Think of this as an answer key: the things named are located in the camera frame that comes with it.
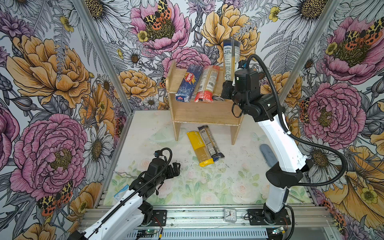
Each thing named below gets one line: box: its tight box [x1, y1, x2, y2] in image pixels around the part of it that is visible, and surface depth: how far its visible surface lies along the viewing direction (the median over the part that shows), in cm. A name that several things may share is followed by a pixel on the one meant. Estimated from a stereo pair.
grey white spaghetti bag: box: [223, 38, 241, 82], surface depth 67 cm
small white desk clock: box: [223, 208, 237, 223], surface depth 75 cm
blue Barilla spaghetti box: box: [175, 65, 204, 103], surface depth 71 cm
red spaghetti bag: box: [194, 65, 221, 103], surface depth 70 cm
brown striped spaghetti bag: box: [197, 125, 225, 162], surface depth 101 cm
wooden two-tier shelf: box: [166, 60, 244, 146], surface depth 90 cm
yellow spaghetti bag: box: [186, 131, 215, 167], surface depth 99 cm
